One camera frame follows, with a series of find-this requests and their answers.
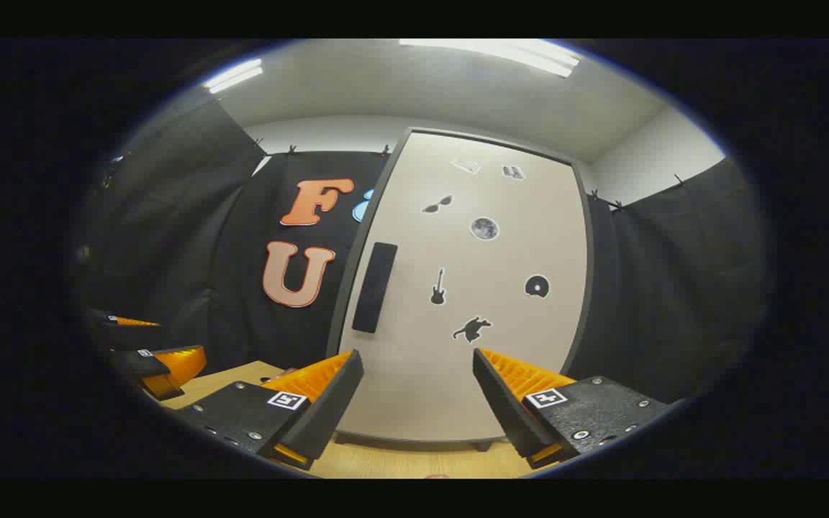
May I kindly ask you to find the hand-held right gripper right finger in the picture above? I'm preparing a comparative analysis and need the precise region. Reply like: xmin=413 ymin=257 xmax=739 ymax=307
xmin=472 ymin=347 xmax=674 ymax=470

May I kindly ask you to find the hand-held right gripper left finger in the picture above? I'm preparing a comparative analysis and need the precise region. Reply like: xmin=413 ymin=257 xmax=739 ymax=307
xmin=173 ymin=349 xmax=365 ymax=472

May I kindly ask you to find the white cabinet door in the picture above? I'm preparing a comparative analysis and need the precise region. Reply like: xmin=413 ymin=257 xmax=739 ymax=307
xmin=326 ymin=128 xmax=595 ymax=445

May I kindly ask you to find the black door handle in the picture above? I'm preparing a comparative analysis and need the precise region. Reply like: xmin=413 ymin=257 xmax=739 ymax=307
xmin=352 ymin=242 xmax=399 ymax=334

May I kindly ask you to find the grey cabinet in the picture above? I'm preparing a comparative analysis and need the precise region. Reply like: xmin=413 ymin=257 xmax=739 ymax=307
xmin=325 ymin=127 xmax=597 ymax=454

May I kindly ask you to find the black backdrop cloth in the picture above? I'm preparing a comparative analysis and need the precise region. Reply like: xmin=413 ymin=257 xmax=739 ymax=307
xmin=73 ymin=97 xmax=771 ymax=404

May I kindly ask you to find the narrow ceiling light strip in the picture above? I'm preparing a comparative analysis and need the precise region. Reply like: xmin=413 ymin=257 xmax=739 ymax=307
xmin=202 ymin=59 xmax=266 ymax=94

